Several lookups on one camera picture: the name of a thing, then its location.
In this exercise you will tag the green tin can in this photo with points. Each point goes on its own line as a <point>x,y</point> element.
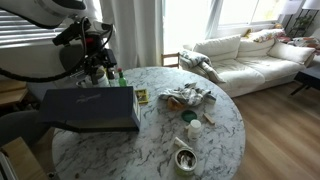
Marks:
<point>185,162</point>

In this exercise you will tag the floral cushion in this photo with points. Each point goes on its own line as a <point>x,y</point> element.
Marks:
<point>265,35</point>

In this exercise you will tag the white curtain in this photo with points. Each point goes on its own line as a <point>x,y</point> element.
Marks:
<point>138,31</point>

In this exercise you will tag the yellow green small box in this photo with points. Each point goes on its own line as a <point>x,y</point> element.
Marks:
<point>142,96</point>

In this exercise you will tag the green glass bottle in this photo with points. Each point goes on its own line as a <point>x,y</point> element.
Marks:
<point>122,81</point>

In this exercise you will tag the white tube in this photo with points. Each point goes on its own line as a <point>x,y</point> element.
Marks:
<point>181,144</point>

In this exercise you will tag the dark green round lid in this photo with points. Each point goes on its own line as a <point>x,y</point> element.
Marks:
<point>188,115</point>

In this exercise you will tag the window blinds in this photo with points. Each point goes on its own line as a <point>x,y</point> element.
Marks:
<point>15,30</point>

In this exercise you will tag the dark coffee table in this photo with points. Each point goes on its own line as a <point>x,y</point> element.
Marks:
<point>309,77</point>

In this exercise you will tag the dark grey office chair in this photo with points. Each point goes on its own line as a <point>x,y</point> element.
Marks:
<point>25,124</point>

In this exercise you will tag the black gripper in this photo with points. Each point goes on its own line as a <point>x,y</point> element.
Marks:
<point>97,55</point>

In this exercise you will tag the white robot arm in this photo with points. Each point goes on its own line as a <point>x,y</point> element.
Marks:
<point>49,14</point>

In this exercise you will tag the grey striped blanket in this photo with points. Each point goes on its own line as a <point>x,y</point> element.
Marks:
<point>199,64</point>

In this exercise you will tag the white sofa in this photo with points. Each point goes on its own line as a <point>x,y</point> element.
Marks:
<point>248,66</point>

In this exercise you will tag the white plastic bottle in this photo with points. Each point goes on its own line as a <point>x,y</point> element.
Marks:
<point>194,130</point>

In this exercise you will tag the wooden chair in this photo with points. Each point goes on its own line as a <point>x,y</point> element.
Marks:
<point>170,60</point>

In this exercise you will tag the small wooden block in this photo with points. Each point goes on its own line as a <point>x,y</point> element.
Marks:
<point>209,118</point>

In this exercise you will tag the orange object under cloth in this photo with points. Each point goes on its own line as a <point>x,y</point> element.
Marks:
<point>174,104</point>

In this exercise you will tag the crumpled grey cloth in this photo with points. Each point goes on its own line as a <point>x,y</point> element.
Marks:
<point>190,95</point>

